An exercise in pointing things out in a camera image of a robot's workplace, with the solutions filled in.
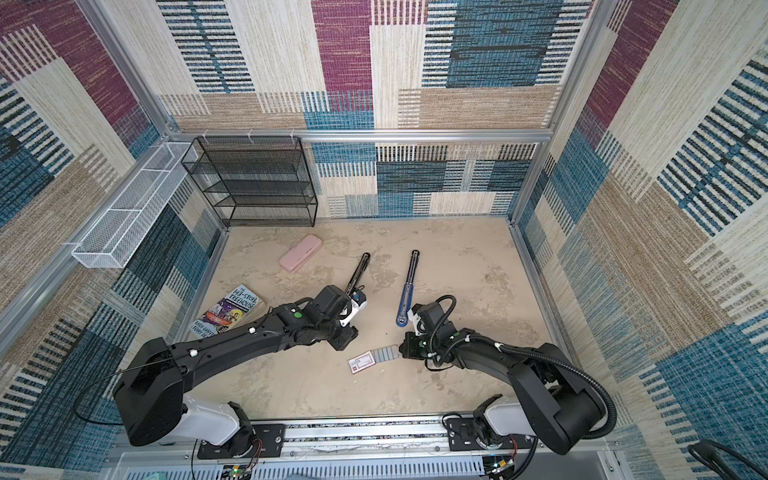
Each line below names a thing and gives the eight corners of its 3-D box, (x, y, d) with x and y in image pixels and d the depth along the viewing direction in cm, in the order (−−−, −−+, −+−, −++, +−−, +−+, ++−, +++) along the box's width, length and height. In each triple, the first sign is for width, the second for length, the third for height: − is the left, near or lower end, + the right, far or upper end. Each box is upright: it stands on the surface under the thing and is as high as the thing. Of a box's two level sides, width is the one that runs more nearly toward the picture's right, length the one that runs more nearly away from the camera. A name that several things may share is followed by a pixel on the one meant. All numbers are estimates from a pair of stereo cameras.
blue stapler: (396, 326, 95) (396, 322, 92) (411, 253, 113) (411, 249, 111) (407, 328, 94) (407, 324, 92) (420, 255, 112) (421, 250, 110)
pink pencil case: (277, 266, 110) (275, 261, 108) (313, 236, 119) (311, 232, 116) (290, 274, 107) (287, 270, 105) (325, 244, 116) (323, 239, 114)
